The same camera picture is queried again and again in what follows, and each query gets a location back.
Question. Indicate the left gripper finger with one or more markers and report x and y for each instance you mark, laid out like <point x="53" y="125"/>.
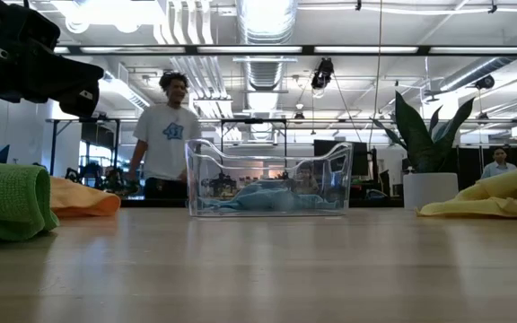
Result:
<point x="38" y="81"/>

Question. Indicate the green microfiber towel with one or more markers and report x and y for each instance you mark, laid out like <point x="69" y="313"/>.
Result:
<point x="2" y="202"/>

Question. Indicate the orange microfiber towel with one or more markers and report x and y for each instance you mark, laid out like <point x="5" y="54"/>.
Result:
<point x="83" y="199"/>

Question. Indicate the yellow microfiber towel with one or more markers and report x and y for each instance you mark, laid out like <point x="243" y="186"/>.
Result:
<point x="501" y="197"/>

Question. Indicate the blue microfiber towel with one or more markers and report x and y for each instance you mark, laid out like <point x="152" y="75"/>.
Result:
<point x="263" y="199"/>

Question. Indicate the black background robot rig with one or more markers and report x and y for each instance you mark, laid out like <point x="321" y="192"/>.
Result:
<point x="92" y="177"/>

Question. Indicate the person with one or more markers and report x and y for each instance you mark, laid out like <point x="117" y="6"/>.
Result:
<point x="498" y="169"/>
<point x="305" y="179"/>
<point x="166" y="143"/>

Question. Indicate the clear plastic bin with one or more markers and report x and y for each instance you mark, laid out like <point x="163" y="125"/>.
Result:
<point x="193" y="188"/>

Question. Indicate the black background monitor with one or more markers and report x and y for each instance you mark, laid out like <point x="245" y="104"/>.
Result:
<point x="357" y="157"/>

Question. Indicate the green snake plant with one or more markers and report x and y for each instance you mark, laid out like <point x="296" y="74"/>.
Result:
<point x="420" y="143"/>

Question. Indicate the white plant pot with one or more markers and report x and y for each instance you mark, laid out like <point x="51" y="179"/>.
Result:
<point x="431" y="190"/>

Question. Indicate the black room partition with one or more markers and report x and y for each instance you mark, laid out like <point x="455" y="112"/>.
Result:
<point x="469" y="161"/>

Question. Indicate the black background table frame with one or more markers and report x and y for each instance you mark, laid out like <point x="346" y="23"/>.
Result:
<point x="83" y="120"/>

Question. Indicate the silver ceiling air duct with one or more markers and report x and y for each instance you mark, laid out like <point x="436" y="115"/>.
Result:
<point x="265" y="27"/>

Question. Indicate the black hanging rig camera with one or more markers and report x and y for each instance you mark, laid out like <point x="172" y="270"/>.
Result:
<point x="322" y="74"/>

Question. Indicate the black ceiling camera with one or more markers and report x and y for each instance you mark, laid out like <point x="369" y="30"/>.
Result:
<point x="485" y="82"/>

